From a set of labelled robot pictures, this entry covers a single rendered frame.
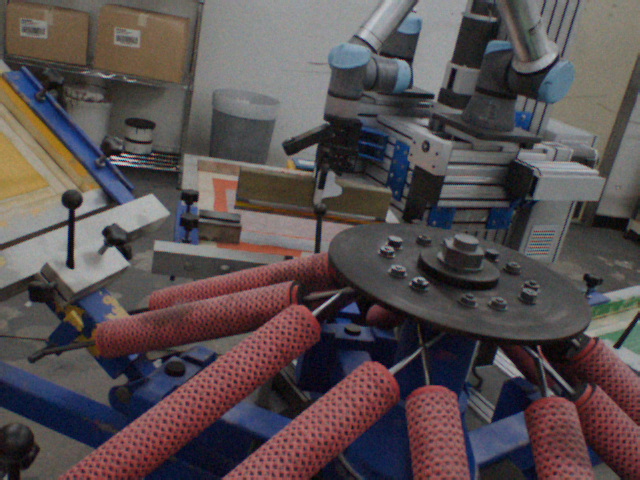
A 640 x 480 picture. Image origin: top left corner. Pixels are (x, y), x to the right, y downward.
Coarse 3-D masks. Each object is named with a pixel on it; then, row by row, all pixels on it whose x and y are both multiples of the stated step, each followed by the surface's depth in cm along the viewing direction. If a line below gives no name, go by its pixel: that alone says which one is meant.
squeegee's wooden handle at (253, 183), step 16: (240, 176) 165; (256, 176) 165; (272, 176) 166; (288, 176) 167; (304, 176) 169; (240, 192) 166; (256, 192) 167; (272, 192) 167; (288, 192) 168; (304, 192) 168; (352, 192) 170; (368, 192) 170; (384, 192) 171; (336, 208) 171; (352, 208) 171; (368, 208) 172; (384, 208) 172
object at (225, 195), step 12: (216, 180) 215; (228, 180) 217; (216, 192) 205; (228, 192) 207; (216, 204) 196; (228, 204) 197; (252, 216) 192; (264, 216) 194; (276, 216) 196; (288, 216) 198; (252, 228) 184; (264, 228) 186; (276, 228) 188; (288, 228) 189; (264, 252) 171; (276, 252) 173; (288, 252) 174; (300, 252) 176
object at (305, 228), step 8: (296, 224) 193; (304, 224) 194; (312, 224) 196; (328, 224) 198; (336, 224) 199; (344, 224) 200; (296, 232) 188; (304, 232) 189; (312, 232) 190; (328, 232) 192; (336, 232) 193; (328, 240) 187
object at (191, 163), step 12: (192, 156) 220; (204, 156) 223; (192, 168) 209; (204, 168) 220; (216, 168) 221; (228, 168) 221; (264, 168) 223; (276, 168) 226; (192, 180) 199; (348, 180) 229; (360, 180) 232
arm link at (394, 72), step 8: (376, 56) 166; (376, 64) 160; (384, 64) 162; (392, 64) 163; (400, 64) 165; (376, 72) 160; (384, 72) 161; (392, 72) 163; (400, 72) 164; (408, 72) 166; (376, 80) 161; (384, 80) 162; (392, 80) 163; (400, 80) 164; (408, 80) 166; (376, 88) 163; (384, 88) 164; (392, 88) 165; (400, 88) 166
